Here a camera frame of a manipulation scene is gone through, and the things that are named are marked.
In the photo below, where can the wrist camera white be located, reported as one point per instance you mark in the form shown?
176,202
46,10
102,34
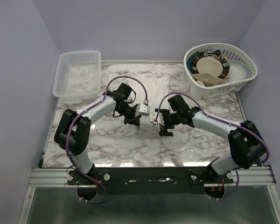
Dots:
156,119
142,110

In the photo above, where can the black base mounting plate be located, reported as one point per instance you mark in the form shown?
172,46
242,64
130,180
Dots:
95,186

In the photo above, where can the beige plastic dish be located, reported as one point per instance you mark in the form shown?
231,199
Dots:
209,79

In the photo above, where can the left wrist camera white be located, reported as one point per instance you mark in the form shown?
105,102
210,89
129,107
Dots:
142,110

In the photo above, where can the aluminium rail frame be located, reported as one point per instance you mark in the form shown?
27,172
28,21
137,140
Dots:
128,147

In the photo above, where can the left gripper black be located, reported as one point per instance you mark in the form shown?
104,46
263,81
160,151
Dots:
133,120

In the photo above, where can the white printed t shirt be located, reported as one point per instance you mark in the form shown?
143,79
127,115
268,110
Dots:
157,88

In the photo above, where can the white oval dish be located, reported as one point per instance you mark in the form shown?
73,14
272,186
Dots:
237,71

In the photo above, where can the white rectangular perforated basket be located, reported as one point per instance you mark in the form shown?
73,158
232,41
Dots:
78,75

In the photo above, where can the striped rim plate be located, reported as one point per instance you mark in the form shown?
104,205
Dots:
212,62

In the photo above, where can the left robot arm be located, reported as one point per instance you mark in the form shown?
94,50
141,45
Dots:
77,128

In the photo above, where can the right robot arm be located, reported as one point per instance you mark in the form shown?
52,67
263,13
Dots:
245,142

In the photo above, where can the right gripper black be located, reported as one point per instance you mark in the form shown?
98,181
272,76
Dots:
163,129

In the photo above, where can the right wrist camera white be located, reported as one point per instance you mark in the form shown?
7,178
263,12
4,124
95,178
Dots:
156,119

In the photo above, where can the white round dish basket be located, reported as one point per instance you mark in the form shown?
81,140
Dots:
199,90

